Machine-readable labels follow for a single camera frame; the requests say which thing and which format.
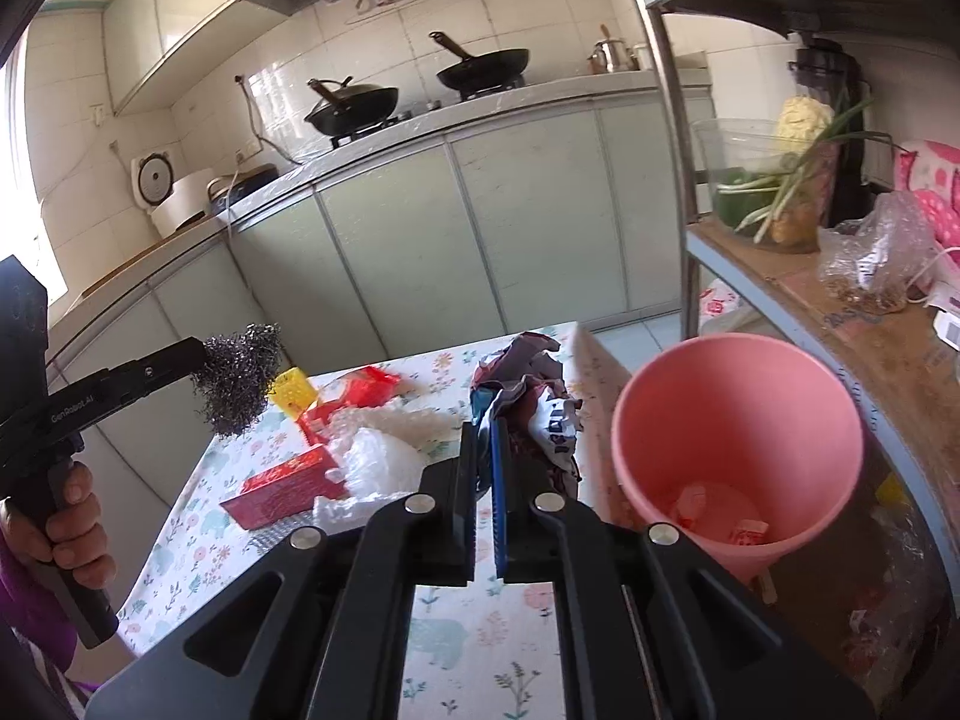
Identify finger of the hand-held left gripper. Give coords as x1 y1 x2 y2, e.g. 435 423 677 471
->
109 337 209 400

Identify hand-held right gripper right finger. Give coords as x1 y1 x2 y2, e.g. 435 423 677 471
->
487 420 878 720

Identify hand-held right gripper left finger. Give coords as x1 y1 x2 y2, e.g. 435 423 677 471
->
82 420 490 720

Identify steel wool scrubber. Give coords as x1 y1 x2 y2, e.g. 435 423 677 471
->
193 322 284 437

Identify dark wrapper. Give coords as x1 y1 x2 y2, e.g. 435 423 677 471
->
469 331 587 497

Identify pink plastic bucket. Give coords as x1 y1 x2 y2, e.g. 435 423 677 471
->
611 336 865 587

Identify person's left forearm purple sleeve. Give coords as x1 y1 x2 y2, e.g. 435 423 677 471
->
0 529 102 695

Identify person's left hand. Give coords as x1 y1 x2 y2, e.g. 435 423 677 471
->
0 461 115 593

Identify clear plastic bag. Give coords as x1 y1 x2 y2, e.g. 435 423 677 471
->
311 427 434 535
816 191 947 314
838 521 942 695

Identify yellow snack packet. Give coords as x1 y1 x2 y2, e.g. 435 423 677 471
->
271 366 314 421

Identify red crumpled wrapper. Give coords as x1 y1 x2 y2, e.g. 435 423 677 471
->
298 365 403 445

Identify white rice cooker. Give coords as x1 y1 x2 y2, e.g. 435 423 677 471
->
131 152 220 238

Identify floral bear tablecloth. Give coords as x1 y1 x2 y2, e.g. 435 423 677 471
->
112 322 640 720

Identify red cardboard box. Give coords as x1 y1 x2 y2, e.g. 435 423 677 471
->
220 444 350 530

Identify dark electric pot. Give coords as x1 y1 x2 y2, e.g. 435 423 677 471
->
208 165 279 212

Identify white crumpled paper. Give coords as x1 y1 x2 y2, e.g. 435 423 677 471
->
670 481 751 537

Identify pale green kitchen cabinets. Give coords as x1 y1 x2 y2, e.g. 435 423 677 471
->
43 79 715 515

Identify gas stove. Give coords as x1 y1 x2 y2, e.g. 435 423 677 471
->
330 75 530 150

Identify black wok with lid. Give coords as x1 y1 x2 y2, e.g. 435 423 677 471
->
304 76 400 138

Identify brown cardboard sheet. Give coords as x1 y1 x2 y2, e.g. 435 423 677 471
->
694 221 960 535

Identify metal rack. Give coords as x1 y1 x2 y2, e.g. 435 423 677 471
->
611 0 960 620

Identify black frying pan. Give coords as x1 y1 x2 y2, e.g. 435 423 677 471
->
429 31 531 91

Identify steel kettle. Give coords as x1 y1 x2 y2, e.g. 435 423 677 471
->
587 24 640 77

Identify black blender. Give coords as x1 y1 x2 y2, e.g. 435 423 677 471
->
787 37 876 230

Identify pink dotted cloth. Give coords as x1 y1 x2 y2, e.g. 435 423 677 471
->
892 139 960 250

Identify black power cable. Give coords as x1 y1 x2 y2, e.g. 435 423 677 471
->
235 74 302 166

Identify wall cabinets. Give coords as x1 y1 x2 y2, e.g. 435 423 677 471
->
105 0 302 118

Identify white cable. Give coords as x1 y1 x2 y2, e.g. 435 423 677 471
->
902 244 960 302

